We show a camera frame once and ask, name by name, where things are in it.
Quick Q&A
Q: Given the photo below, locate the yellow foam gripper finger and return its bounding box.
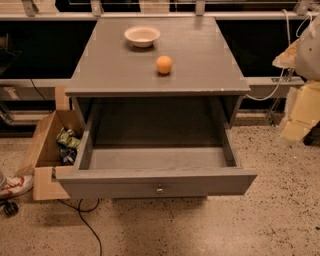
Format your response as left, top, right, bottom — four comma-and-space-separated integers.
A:
278, 81, 320, 146
272, 39, 299, 69

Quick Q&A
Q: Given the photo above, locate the orange fruit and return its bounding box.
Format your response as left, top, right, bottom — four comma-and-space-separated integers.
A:
156, 56, 173, 75

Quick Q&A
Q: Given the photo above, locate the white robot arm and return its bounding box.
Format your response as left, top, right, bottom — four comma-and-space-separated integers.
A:
272, 15, 320, 145

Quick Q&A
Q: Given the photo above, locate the round metal drawer knob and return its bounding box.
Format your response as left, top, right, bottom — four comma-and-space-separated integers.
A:
156, 185, 164, 194

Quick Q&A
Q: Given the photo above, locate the grey open top drawer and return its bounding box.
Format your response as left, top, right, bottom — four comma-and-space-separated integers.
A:
57, 97, 257, 199

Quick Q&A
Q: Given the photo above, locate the white paper bowl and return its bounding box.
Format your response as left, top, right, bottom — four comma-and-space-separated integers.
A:
124, 26, 161, 48

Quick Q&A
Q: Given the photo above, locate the grey wooden cabinet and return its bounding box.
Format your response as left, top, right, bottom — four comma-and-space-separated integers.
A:
66, 17, 250, 130

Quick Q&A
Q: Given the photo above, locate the green snack bag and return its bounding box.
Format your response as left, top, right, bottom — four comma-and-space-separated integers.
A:
56, 128, 81, 149

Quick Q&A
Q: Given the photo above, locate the dark blue snack bag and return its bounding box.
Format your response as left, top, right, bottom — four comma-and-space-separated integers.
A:
59, 147, 77, 165

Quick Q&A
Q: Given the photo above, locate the open cardboard box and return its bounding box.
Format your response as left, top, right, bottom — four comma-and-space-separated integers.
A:
15, 85, 85, 202

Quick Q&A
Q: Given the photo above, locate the white and red sneaker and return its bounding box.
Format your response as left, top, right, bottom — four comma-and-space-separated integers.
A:
0, 175, 33, 199

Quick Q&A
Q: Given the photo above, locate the black caster wheel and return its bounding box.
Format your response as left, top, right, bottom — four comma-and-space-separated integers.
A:
0, 200, 19, 217

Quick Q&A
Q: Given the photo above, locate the white hanging cable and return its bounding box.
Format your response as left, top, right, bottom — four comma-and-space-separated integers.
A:
245, 9, 316, 102

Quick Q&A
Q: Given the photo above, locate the black floor cable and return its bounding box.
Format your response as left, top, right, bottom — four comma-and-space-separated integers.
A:
57, 198, 104, 256

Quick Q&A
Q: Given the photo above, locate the metal railing frame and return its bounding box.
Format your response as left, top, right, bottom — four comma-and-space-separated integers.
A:
1, 12, 301, 98

